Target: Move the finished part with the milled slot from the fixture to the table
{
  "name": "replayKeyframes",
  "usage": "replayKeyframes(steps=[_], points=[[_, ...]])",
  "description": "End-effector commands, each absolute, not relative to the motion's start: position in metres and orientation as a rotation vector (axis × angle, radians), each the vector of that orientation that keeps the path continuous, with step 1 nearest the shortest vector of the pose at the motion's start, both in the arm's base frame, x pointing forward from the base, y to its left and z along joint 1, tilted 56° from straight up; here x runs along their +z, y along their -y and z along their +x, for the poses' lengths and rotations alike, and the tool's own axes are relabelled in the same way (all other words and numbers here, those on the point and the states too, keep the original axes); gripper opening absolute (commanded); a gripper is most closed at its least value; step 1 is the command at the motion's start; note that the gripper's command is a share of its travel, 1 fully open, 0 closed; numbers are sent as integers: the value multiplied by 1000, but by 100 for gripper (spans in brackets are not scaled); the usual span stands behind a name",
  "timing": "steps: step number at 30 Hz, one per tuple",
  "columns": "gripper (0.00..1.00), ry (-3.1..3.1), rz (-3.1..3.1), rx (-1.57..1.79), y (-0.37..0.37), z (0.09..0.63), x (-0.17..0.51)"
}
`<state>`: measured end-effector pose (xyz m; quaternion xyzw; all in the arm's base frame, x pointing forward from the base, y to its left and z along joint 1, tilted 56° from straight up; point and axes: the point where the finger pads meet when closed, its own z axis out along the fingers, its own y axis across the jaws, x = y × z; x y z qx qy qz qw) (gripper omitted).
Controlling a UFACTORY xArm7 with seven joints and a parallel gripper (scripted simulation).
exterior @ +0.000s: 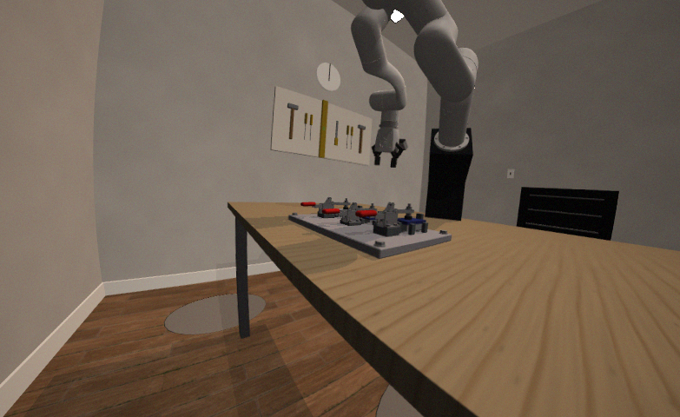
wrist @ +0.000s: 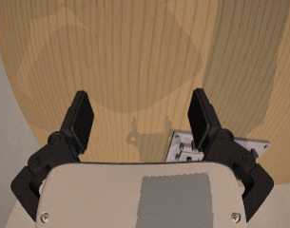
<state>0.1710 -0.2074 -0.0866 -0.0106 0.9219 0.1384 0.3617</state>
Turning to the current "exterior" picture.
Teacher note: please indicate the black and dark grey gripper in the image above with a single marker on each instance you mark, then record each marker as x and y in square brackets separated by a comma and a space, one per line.
[387, 140]

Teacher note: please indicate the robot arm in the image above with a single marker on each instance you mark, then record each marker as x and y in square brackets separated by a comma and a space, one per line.
[452, 76]

